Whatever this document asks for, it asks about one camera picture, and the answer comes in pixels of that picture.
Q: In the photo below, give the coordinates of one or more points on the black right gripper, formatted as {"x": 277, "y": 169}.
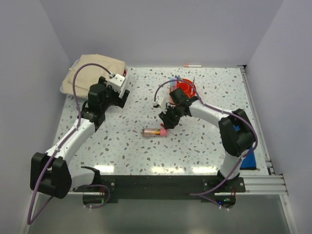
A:
{"x": 168, "y": 123}

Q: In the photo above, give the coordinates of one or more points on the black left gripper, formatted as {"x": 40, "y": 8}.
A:
{"x": 118, "y": 101}

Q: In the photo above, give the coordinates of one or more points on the red white eraser pen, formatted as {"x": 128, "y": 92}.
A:
{"x": 162, "y": 126}

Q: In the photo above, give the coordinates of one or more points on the pink cap clear tube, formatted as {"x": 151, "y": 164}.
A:
{"x": 154, "y": 132}

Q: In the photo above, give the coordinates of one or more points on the peach tip white marker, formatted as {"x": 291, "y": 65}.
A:
{"x": 192, "y": 66}

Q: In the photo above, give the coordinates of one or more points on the clear purple gel pen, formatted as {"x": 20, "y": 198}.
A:
{"x": 193, "y": 88}

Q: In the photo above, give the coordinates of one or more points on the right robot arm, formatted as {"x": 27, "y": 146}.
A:
{"x": 224, "y": 120}

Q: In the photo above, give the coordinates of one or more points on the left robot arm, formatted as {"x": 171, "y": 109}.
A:
{"x": 50, "y": 174}

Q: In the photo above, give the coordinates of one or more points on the beige cloth bag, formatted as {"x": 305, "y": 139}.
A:
{"x": 90, "y": 75}

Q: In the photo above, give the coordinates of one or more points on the orange round organizer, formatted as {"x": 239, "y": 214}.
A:
{"x": 185, "y": 85}

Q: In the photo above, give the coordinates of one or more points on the blue cloth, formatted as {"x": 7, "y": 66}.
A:
{"x": 248, "y": 162}

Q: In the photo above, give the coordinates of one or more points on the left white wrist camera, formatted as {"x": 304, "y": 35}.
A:
{"x": 116, "y": 82}

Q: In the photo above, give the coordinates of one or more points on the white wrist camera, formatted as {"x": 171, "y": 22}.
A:
{"x": 159, "y": 103}
{"x": 116, "y": 82}

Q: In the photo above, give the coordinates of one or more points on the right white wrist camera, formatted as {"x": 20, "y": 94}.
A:
{"x": 159, "y": 103}

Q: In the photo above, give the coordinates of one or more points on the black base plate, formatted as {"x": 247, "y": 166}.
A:
{"x": 144, "y": 187}

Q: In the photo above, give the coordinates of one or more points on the aluminium frame rail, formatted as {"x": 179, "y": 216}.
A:
{"x": 193, "y": 148}

